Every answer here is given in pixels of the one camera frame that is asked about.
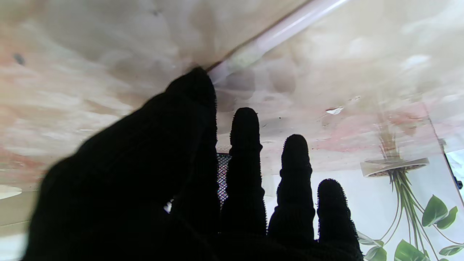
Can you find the large-leaf green plant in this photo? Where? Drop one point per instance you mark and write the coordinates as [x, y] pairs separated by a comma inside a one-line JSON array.
[[435, 210]]

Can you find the black mesh holder cup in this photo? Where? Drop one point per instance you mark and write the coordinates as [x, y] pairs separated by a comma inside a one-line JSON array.
[[223, 174]]

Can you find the white straw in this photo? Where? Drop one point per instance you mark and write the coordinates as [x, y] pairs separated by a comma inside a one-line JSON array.
[[282, 30]]

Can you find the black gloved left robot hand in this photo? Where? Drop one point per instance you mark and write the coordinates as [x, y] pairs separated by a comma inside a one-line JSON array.
[[145, 188]]

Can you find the light wooden coffee table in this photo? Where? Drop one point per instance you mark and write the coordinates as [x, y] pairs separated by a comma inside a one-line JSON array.
[[9, 192]]

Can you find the pale plant pot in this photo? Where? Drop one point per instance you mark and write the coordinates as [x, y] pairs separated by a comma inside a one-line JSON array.
[[395, 166]]

